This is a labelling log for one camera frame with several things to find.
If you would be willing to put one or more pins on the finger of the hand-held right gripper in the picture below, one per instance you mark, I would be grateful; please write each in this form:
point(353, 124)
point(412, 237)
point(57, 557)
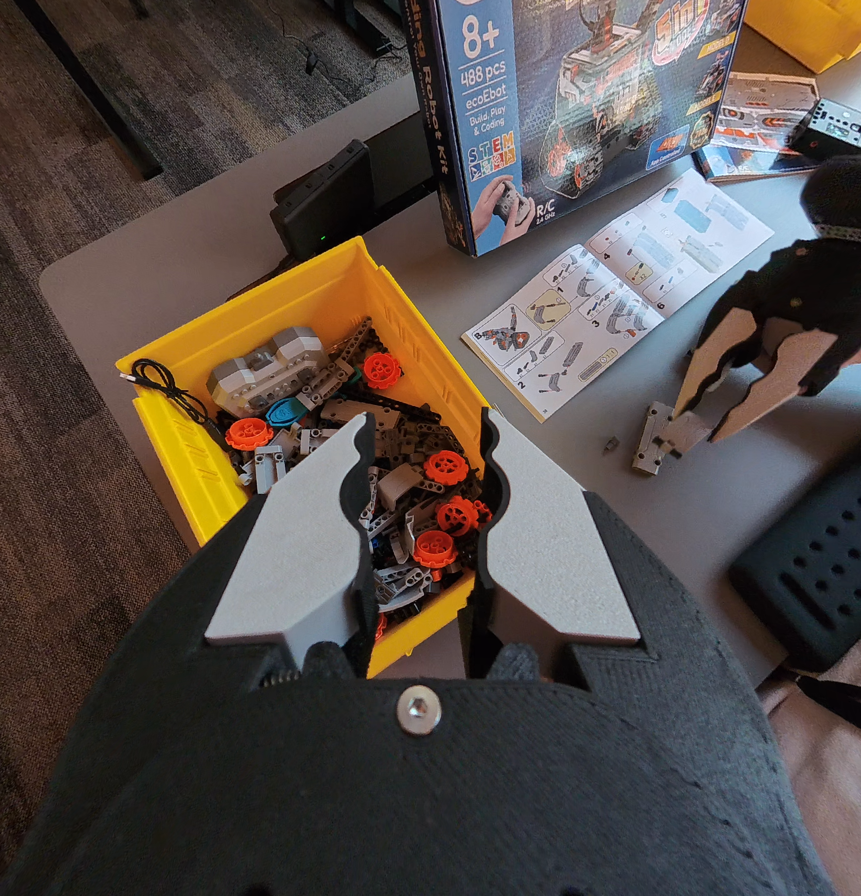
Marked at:
point(717, 357)
point(773, 378)

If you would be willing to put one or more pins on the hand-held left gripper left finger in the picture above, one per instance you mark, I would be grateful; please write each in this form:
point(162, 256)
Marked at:
point(290, 560)

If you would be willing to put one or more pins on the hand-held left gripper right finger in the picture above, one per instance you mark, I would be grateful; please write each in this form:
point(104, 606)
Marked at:
point(563, 560)

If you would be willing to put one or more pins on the grey rectangular panel piece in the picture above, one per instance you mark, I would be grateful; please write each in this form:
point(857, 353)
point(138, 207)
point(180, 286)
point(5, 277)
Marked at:
point(360, 413)
point(269, 469)

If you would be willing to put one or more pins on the grey assembled beam piece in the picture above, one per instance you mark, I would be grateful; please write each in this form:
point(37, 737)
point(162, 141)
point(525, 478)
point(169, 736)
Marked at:
point(651, 441)

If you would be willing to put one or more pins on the yellow storage bin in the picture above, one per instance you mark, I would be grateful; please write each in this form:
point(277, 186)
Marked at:
point(808, 28)
point(185, 448)

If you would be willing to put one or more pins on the building pieces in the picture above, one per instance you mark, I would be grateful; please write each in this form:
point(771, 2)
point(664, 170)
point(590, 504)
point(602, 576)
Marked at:
point(402, 448)

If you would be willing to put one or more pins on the grey desk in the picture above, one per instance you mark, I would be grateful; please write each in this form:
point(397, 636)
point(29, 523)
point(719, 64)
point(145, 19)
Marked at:
point(682, 504)

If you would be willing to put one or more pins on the open instruction booklet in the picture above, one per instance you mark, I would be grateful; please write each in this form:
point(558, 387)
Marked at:
point(612, 294)

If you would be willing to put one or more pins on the blue leaf-shaped plastic piece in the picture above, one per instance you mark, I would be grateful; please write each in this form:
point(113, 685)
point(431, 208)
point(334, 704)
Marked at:
point(287, 411)

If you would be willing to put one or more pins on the black electronic box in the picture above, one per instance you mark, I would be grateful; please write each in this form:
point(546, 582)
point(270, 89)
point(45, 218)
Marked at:
point(836, 129)

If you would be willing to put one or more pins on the colourful folded leaflet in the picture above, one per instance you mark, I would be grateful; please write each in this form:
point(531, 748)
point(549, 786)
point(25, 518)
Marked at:
point(759, 119)

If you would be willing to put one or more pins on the grey white controller block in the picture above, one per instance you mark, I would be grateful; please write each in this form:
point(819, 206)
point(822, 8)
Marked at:
point(262, 378)

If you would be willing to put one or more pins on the black long perforated beam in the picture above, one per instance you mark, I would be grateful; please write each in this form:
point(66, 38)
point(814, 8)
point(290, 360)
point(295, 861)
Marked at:
point(402, 408)

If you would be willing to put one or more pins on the black perforated chair armrest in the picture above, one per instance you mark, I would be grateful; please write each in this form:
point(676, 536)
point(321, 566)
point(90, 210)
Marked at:
point(808, 574)

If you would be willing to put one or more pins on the blue robot kit box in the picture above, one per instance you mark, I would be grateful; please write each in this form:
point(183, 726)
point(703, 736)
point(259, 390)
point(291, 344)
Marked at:
point(577, 105)

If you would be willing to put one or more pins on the black device with green light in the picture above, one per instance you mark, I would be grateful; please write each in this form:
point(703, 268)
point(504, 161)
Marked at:
point(325, 203)

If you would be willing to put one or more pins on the black table leg bar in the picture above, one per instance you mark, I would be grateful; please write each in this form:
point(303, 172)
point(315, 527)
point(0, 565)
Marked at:
point(87, 84)

